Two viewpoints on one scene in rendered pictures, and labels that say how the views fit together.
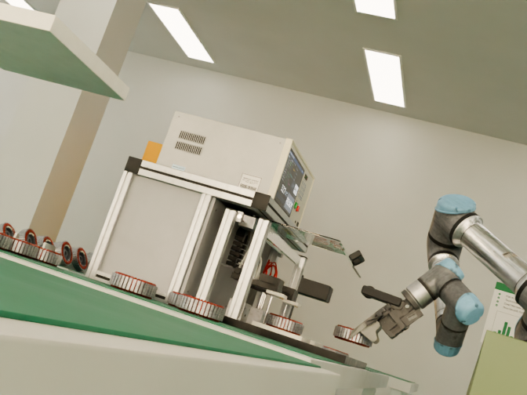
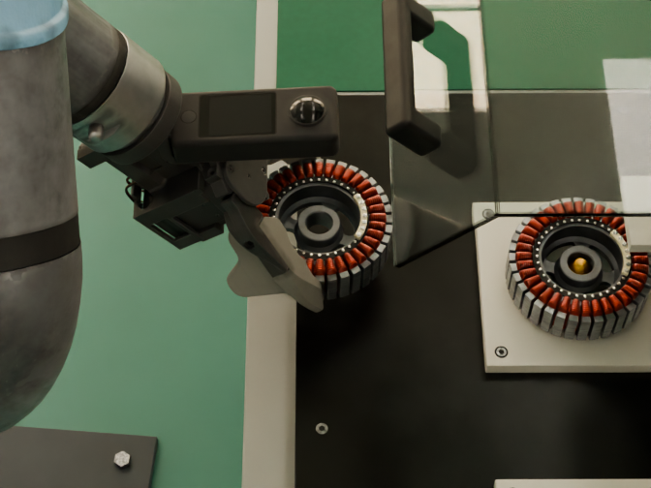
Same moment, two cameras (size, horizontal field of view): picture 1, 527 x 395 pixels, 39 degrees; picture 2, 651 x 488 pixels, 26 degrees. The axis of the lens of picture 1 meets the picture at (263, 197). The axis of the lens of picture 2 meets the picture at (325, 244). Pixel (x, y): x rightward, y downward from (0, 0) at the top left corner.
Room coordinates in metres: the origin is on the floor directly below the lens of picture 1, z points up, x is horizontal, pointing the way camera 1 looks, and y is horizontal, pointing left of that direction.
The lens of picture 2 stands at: (2.69, -0.53, 1.73)
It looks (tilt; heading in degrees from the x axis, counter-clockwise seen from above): 57 degrees down; 164
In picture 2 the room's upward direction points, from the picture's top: straight up
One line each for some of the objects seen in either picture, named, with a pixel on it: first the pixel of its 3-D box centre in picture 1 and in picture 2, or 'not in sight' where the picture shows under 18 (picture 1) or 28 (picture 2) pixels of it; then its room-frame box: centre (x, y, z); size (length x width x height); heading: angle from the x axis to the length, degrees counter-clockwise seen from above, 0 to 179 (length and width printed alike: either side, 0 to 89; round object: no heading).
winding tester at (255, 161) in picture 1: (239, 174); not in sight; (2.41, 0.10, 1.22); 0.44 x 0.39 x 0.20; 164
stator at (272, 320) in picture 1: (284, 324); (578, 268); (2.19, -0.17, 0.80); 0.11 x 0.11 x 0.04
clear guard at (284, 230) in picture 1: (307, 247); (647, 82); (2.20, -0.17, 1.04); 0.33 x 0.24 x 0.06; 74
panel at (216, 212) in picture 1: (228, 266); not in sight; (2.38, 0.04, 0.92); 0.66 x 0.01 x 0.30; 164
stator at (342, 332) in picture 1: (353, 336); (319, 228); (2.12, -0.36, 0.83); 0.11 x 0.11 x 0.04
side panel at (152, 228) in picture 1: (149, 237); not in sight; (2.11, 0.27, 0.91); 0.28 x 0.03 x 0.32; 74
